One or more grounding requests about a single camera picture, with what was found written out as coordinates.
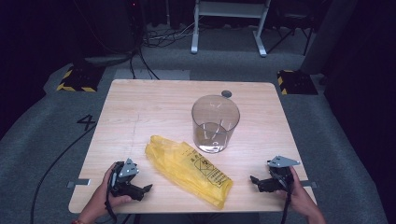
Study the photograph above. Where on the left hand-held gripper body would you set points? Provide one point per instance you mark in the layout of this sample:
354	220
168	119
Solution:
126	186

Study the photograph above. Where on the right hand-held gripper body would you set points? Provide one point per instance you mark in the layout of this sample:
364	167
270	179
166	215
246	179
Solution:
281	180

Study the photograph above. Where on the yellow plastic bag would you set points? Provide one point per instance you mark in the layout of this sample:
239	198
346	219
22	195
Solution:
186	168

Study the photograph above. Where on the clear plastic bin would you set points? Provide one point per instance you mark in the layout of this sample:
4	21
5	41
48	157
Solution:
214	124

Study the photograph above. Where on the person's right hand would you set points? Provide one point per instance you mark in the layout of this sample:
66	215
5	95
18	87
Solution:
299	194

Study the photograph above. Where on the person's left hand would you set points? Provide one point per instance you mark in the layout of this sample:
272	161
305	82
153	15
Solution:
102	196

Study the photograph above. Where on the grey table grommet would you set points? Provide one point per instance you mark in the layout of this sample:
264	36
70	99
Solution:
226	93

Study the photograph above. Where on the black yellow striped base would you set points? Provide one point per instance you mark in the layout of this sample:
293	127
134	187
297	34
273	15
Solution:
79	79
297	82

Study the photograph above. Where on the grey column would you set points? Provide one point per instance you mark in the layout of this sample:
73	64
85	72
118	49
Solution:
327	37

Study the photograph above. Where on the black tripod stand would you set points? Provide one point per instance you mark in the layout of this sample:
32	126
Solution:
292	28

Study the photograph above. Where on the white metal stand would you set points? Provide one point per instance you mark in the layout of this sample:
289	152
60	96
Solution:
230	9

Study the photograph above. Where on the grey metal table bracket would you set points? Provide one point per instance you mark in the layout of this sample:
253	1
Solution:
311	184
77	183

